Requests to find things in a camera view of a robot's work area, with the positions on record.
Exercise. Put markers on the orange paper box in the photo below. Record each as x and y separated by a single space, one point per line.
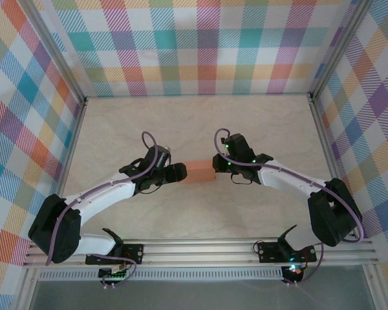
198 171

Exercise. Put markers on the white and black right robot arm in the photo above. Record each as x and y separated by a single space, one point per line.
287 181

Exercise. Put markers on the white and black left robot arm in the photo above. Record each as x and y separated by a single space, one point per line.
100 201

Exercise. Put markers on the circuit board with green lights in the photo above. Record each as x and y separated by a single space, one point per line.
113 275

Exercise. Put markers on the small controller board with light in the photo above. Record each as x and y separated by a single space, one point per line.
292 268

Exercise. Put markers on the aluminium frame cross rail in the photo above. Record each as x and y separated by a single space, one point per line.
197 252

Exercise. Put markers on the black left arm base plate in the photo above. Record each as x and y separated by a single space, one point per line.
134 252

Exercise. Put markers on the aluminium table side rail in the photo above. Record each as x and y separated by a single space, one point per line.
327 151
66 171

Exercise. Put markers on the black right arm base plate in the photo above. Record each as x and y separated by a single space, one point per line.
268 252

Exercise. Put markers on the aluminium corner post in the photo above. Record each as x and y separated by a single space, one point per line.
341 48
51 48

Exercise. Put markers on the aluminium frame leg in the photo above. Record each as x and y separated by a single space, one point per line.
373 289
28 290

